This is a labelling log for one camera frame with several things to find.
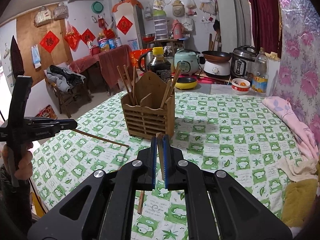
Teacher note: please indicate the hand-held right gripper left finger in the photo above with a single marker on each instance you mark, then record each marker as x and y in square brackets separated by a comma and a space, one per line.
[154, 160]

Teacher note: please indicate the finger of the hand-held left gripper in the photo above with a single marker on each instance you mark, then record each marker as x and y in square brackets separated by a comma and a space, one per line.
[66, 125]

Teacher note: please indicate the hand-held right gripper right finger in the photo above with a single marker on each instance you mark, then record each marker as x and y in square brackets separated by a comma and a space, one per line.
[166, 160]

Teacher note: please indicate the wooden chopstick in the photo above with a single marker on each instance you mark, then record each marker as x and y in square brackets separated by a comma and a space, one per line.
[172, 85]
[102, 138]
[123, 82]
[141, 202]
[128, 80]
[134, 85]

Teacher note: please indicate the wooden chopstick holder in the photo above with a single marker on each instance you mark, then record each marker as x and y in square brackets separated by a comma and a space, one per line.
[147, 120]

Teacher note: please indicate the person's left forearm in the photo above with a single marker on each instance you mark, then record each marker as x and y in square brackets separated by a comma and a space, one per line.
[12, 205]

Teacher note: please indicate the person's left hand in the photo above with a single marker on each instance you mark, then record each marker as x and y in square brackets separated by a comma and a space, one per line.
[25, 167]

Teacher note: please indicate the orange snack box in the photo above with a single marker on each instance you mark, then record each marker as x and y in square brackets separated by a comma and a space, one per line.
[46, 112]

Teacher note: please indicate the wooden chair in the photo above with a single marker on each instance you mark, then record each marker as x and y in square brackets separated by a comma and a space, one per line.
[63, 100]

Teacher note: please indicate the grey jacket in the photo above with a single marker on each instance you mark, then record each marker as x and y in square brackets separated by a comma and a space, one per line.
[62, 76]

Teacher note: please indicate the blue and white hanging packet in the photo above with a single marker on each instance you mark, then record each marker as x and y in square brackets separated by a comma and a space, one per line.
[36, 56]

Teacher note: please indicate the green checked sheet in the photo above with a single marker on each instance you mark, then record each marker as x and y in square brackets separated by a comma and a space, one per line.
[225, 142]

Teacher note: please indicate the wooden door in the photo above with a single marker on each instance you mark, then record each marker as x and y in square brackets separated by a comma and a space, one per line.
[27, 42]

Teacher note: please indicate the red diamond paper decoration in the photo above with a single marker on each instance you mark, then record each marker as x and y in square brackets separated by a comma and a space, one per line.
[88, 37]
[50, 42]
[125, 25]

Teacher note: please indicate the yellow electric frying pan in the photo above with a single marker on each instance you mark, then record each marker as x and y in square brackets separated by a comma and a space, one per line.
[186, 85]

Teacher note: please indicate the table with red cloth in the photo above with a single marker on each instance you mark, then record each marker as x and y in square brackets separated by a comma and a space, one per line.
[112, 60]

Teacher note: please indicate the red and white jar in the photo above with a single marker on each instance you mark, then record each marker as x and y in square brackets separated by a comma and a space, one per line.
[93, 48]

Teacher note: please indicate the red plastic bag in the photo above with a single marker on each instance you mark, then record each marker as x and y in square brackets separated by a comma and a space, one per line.
[72, 36]

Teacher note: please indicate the yellow cooking oil bottle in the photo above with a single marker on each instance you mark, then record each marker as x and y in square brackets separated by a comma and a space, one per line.
[103, 45]

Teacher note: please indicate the white woven handbag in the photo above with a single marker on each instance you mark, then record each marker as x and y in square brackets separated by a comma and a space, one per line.
[43, 17]

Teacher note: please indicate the dark soy sauce bottle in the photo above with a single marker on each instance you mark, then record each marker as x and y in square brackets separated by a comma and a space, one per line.
[158, 67]

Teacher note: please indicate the red gift box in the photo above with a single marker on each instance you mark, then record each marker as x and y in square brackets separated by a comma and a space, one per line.
[135, 57]

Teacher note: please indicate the stainless steel kettle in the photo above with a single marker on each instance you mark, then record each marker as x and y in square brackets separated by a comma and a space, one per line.
[144, 62]

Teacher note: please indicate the pale green rice cooker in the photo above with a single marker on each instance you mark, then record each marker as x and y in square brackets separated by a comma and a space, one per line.
[185, 62]

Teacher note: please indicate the grey handbag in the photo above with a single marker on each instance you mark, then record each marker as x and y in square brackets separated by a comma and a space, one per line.
[60, 12]

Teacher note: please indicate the red and white bowl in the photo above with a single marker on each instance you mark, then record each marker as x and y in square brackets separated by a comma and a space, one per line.
[240, 88]

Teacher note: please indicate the white refrigerator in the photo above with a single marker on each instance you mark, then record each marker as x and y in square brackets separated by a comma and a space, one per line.
[125, 40]

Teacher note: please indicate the white electric stove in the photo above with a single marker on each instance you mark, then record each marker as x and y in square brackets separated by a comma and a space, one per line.
[216, 68]

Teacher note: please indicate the red hanging ornament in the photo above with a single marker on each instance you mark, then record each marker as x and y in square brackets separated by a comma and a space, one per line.
[102, 22]

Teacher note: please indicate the brown frying pan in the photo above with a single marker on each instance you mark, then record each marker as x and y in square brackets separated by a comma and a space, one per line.
[216, 56]

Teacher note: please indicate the black silver pressure cooker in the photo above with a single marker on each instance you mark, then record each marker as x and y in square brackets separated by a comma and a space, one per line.
[240, 67]

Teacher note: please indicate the wooden shelf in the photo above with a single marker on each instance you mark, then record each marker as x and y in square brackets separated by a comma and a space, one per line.
[165, 40]

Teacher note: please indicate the red metal basin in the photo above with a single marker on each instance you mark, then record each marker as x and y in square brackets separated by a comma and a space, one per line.
[148, 38]

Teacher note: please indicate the clear bottle with yellow label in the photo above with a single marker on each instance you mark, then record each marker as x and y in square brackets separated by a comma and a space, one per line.
[260, 82]

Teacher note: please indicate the green plastic basin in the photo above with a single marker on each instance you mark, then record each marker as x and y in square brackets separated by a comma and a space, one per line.
[97, 7]

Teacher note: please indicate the leaning wooden sticks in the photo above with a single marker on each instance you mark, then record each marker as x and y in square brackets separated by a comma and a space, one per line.
[214, 43]

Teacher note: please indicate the pink floral blanket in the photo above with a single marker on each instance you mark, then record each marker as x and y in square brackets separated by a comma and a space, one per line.
[282, 110]

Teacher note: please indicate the pink thermos jug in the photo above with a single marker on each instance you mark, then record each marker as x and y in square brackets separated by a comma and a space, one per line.
[177, 30]

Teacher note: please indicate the clear stacked drawer unit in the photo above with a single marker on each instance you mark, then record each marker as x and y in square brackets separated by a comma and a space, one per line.
[160, 28]

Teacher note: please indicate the beige cloth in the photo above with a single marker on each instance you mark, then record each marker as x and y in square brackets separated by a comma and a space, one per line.
[297, 167]

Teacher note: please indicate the orange red cloth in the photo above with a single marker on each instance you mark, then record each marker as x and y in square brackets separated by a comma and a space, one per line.
[127, 3]

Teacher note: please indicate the white tote bag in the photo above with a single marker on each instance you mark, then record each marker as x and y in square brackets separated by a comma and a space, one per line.
[187, 25]

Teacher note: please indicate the mustard yellow blanket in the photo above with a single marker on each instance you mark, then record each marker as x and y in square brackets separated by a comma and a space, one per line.
[302, 200]

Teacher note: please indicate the green plastic lid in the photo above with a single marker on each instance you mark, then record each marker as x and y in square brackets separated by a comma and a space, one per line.
[159, 13]

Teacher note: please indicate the beige hanging bag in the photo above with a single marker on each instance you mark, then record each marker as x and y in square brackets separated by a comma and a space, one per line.
[178, 8]

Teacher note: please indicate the clear plastic bag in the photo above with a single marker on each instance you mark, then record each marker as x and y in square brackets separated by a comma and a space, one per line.
[190, 5]

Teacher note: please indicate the white hanging bag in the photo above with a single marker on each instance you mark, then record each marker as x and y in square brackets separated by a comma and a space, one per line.
[207, 5]

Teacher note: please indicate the dark red curtain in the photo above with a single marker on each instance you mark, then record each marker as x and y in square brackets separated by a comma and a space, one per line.
[262, 17]

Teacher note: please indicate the floral foil wall cloth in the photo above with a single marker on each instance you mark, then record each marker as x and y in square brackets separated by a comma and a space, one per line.
[300, 42]

